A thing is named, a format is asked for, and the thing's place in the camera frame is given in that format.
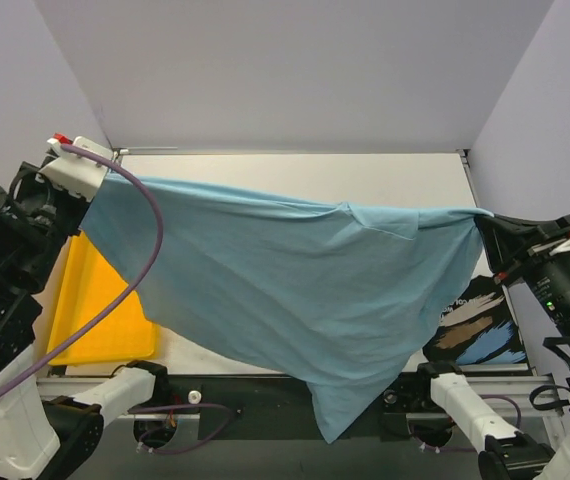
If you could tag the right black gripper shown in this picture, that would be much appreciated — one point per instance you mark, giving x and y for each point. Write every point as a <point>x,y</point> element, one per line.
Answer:
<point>510,251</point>

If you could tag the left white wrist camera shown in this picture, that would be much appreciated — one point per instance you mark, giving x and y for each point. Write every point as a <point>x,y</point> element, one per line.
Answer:
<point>79,176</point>

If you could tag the aluminium frame rail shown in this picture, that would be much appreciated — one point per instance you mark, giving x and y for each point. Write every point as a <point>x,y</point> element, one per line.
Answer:
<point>517,388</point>

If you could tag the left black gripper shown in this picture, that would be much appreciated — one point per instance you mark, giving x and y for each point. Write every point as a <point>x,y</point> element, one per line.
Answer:
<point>58,209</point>

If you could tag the yellow plastic tray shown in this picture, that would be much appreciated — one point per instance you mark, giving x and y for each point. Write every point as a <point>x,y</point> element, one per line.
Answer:
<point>89,283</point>

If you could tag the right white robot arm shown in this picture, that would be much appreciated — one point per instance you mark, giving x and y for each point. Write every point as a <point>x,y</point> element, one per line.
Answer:
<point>503,449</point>

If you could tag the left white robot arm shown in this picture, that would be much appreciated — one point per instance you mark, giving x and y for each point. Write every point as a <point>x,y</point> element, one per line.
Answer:
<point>50,439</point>

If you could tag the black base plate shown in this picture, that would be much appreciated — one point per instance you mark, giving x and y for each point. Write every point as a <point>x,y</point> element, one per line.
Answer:
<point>278,407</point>

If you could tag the light blue t-shirt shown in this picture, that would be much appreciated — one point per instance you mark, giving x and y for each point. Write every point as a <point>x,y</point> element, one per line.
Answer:
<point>339,296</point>

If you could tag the black printed t-shirt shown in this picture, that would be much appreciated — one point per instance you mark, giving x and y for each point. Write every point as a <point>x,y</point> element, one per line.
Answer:
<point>478,328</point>

